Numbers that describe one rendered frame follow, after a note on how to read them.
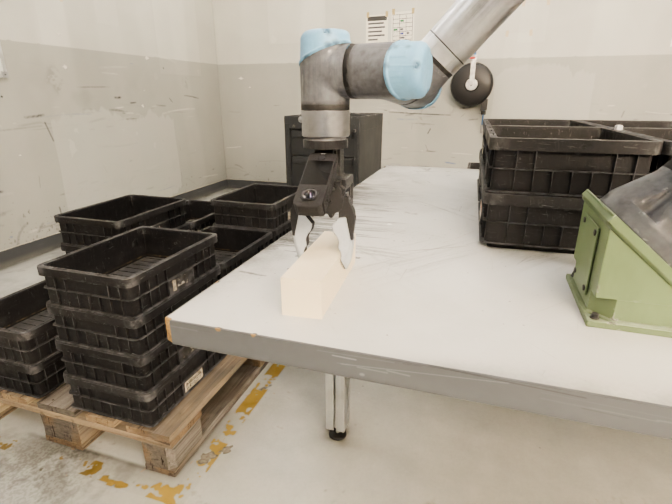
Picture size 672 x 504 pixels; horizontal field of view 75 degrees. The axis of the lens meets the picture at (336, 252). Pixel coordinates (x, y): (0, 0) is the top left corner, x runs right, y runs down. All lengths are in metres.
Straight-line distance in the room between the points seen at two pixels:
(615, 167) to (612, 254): 0.33
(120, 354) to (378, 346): 0.85
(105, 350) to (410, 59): 1.04
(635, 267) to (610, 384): 0.18
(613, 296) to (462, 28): 0.44
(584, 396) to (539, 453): 1.00
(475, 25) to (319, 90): 0.25
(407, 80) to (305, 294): 0.32
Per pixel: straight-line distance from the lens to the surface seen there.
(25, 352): 1.58
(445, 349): 0.60
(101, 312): 1.28
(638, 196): 0.72
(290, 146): 2.67
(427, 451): 1.48
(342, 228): 0.71
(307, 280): 0.63
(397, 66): 0.64
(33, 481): 1.61
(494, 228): 0.99
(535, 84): 4.49
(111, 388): 1.39
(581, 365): 0.63
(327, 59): 0.68
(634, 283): 0.71
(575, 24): 4.55
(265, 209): 1.82
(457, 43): 0.76
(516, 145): 0.95
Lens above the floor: 1.01
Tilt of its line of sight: 19 degrees down
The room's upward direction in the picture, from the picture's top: straight up
